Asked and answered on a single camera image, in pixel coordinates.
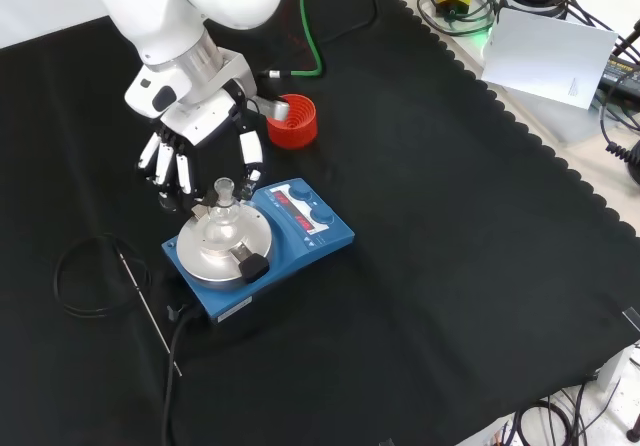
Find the black power adapter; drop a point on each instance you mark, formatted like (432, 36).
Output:
(622, 73)

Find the heater with blue base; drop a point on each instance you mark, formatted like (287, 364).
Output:
(300, 246)

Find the clear glass round-bottom flask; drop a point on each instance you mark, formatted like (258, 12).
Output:
(222, 231)

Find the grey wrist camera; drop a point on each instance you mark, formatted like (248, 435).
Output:
(275, 109)

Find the grey bench bracket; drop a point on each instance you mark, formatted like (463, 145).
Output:
(612, 366)

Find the black bench cloth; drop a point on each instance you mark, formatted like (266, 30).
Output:
(425, 216)

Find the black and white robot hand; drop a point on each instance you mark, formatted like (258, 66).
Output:
(200, 116)

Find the pale board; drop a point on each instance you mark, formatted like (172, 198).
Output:
(545, 56)

